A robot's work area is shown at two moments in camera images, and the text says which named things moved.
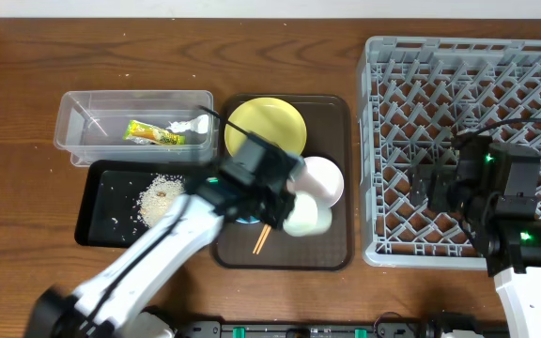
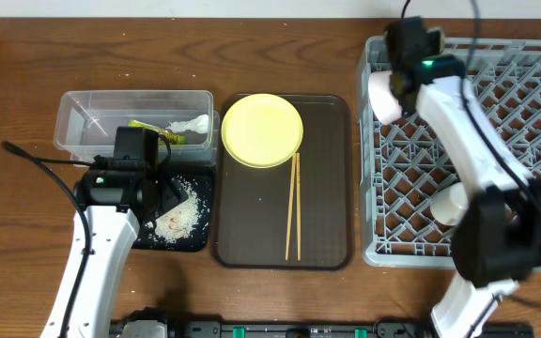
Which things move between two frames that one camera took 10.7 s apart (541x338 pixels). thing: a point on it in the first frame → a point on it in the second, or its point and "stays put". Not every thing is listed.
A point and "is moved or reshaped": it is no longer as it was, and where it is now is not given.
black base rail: [340, 330] stays put
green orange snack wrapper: [144, 132] stays put
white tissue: [198, 124] stays put
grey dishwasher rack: [415, 93] stays put
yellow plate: [279, 120] stays put
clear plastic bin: [136, 125] stays put
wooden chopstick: [259, 240] is moved or reshaped
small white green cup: [307, 217] is moved or reshaped
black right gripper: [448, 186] → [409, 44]
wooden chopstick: [263, 239] → [299, 207]
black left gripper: [288, 203] → [173, 194]
